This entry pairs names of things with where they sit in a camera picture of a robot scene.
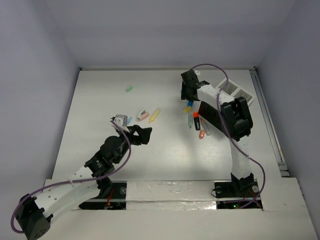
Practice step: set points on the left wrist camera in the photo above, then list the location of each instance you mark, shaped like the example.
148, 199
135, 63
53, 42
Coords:
119, 120

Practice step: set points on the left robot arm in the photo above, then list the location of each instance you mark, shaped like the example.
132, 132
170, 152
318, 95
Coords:
37, 211

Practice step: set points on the orange black highlighter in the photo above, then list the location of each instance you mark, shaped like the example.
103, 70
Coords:
196, 121

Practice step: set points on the yellow highlighter pen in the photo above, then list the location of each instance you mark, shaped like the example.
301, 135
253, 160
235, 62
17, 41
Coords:
154, 115

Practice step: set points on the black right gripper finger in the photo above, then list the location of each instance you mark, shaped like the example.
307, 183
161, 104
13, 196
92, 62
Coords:
183, 94
193, 96

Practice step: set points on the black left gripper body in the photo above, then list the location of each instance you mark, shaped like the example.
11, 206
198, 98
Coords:
135, 134

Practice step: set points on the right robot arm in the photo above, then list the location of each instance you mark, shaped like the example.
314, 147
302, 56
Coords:
228, 114

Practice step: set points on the teal highlighter pen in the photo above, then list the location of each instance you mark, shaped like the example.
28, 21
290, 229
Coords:
190, 119

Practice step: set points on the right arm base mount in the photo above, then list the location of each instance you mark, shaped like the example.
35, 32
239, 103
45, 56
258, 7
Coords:
229, 196

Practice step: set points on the white organizer container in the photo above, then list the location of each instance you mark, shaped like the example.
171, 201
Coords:
236, 91

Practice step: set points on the yellow highlighter cap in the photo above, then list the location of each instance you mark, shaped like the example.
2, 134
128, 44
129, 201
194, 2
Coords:
187, 109

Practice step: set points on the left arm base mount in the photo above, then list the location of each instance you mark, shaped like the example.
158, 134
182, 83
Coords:
113, 199

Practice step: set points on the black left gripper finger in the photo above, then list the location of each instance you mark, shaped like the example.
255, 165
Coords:
143, 139
143, 132

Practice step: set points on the clear capped highlighter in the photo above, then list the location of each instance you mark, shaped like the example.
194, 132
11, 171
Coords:
205, 127

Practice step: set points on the green highlighter cap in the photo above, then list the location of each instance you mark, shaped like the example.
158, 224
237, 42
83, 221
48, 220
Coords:
129, 88

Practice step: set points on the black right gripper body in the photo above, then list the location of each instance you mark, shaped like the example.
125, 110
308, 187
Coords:
188, 97

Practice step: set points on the black organizer container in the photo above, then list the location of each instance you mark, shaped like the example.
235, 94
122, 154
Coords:
211, 115

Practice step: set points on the blue highlighter cap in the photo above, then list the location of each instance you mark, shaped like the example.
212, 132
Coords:
190, 103

